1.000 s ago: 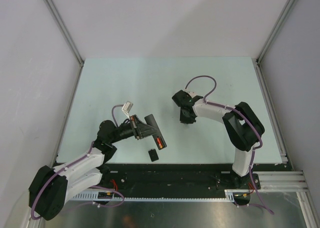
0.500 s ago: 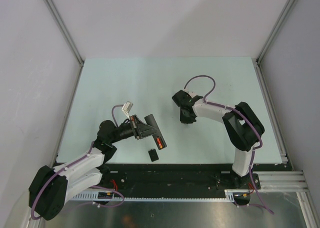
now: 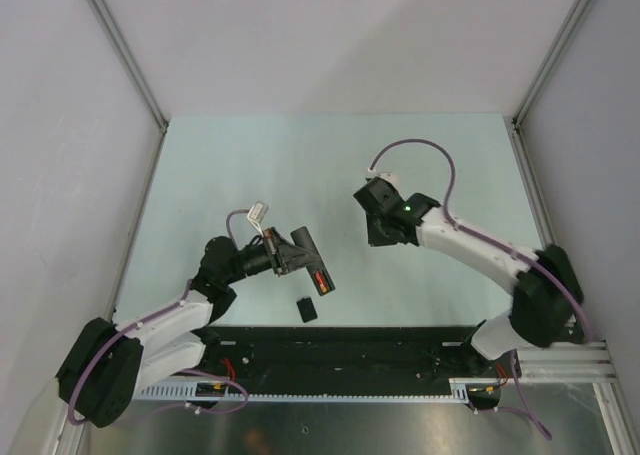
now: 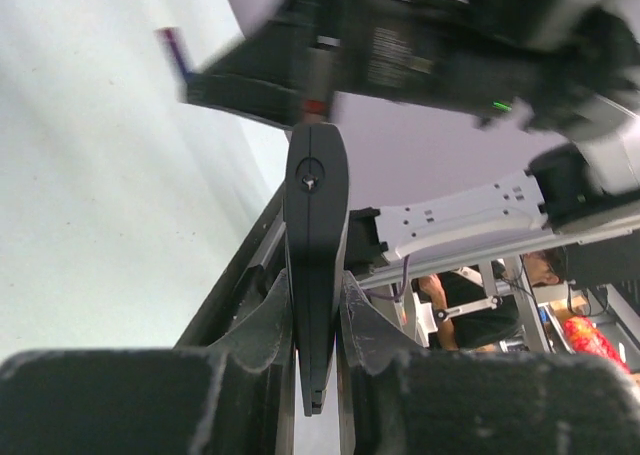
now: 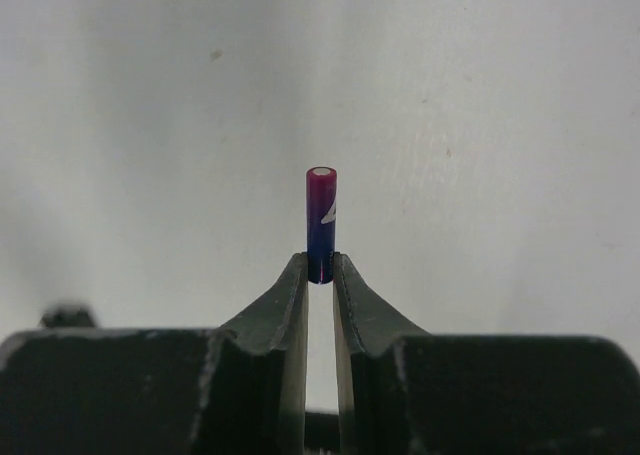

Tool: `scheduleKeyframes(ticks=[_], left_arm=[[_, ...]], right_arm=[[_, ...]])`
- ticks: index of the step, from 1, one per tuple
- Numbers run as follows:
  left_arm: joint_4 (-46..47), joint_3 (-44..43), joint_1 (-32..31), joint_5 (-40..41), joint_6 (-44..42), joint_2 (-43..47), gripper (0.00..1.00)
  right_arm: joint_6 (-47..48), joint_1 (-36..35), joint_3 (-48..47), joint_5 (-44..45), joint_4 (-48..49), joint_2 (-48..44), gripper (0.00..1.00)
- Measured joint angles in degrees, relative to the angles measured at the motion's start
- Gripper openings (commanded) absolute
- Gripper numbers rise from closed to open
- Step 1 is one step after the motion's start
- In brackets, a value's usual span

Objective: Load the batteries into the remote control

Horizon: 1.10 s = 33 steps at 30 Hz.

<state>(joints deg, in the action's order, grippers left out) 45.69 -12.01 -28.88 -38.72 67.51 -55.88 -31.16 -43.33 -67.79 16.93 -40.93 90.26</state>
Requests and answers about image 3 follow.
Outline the black remote control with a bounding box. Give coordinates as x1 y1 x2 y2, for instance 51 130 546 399
291 226 335 296

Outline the white slotted cable duct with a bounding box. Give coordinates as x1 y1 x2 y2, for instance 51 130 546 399
133 378 500 404

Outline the aluminium frame post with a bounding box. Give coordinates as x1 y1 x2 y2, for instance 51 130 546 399
511 0 596 127
86 0 168 134

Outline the right aluminium frame post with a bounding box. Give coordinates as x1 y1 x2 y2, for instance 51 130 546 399
511 0 596 127

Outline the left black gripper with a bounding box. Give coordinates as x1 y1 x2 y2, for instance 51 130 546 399
223 226 320 284

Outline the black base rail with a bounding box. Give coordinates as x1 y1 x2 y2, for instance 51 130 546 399
184 325 511 395

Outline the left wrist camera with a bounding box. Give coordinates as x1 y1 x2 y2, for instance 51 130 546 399
246 201 269 236

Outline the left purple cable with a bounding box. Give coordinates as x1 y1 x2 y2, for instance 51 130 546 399
67 208 251 426

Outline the left aluminium frame post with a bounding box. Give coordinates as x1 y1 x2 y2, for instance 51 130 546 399
86 0 168 134

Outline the orange red battery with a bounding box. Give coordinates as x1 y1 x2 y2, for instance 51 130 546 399
315 271 329 294

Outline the black battery cover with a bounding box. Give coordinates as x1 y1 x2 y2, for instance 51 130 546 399
296 297 318 323

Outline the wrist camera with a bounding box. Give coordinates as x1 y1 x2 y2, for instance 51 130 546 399
365 169 400 191
246 201 269 236

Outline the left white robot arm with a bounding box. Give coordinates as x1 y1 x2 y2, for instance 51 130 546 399
55 227 335 428

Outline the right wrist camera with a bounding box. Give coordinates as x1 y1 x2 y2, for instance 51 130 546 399
365 169 400 191

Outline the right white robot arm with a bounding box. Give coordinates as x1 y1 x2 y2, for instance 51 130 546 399
354 176 584 376

